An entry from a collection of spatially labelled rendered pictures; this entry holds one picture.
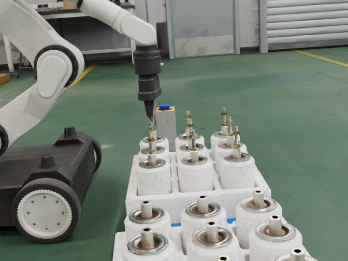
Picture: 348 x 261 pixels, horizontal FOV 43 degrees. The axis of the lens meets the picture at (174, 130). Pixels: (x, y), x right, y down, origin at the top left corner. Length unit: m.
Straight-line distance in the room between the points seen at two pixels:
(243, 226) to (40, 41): 0.90
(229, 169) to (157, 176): 0.20
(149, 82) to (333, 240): 0.71
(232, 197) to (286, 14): 5.38
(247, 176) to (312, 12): 5.45
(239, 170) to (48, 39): 0.74
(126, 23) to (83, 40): 5.04
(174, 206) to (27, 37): 0.72
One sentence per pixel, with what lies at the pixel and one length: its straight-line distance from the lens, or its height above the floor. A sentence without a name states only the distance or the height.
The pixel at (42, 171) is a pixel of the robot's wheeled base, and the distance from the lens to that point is 1.40.
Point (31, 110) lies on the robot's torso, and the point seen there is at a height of 0.37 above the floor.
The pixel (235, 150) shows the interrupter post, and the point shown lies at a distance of 1.21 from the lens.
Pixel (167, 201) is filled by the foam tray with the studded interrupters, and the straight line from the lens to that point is 1.18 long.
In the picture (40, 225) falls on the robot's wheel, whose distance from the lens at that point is 1.41.
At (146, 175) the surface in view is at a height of 0.24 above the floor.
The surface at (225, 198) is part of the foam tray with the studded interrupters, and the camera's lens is 1.19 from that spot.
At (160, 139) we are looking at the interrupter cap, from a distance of 1.44.
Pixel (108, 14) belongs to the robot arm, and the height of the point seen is 0.66.
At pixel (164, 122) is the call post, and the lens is 1.57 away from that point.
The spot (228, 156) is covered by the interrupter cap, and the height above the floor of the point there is 0.25.
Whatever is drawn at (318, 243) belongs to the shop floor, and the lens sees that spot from 1.33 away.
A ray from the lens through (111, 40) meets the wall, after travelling 6.31.
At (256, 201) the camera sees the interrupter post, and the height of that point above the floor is 0.26.
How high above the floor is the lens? 0.66
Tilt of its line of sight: 15 degrees down
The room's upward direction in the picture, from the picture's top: 4 degrees counter-clockwise
